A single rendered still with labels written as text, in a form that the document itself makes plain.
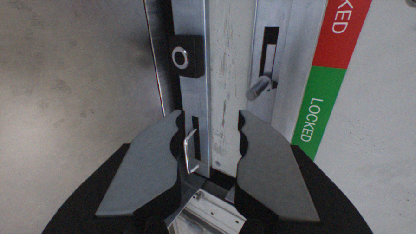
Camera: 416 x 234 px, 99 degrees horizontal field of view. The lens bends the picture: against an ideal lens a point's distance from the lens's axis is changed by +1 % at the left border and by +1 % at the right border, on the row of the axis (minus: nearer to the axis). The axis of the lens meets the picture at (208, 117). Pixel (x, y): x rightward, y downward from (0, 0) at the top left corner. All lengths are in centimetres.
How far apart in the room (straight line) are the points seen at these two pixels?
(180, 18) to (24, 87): 20
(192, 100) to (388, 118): 26
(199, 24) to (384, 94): 24
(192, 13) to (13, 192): 29
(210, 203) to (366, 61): 36
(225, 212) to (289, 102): 28
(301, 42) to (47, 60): 25
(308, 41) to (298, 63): 2
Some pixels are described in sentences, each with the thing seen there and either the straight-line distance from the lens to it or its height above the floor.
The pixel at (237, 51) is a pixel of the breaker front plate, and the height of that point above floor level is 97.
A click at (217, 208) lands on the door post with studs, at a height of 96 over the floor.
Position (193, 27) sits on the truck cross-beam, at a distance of 29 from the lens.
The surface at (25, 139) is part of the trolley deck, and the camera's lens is 26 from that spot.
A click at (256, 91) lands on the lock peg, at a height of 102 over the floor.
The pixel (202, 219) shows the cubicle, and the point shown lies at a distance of 51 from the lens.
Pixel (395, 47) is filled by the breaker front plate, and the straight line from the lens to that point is 25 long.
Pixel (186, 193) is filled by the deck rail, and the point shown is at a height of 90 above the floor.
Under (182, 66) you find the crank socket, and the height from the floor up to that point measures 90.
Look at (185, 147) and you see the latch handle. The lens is 34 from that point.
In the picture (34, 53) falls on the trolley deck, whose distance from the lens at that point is 24.
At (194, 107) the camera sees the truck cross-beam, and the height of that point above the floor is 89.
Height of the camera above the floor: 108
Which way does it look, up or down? 28 degrees down
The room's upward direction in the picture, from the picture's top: 106 degrees clockwise
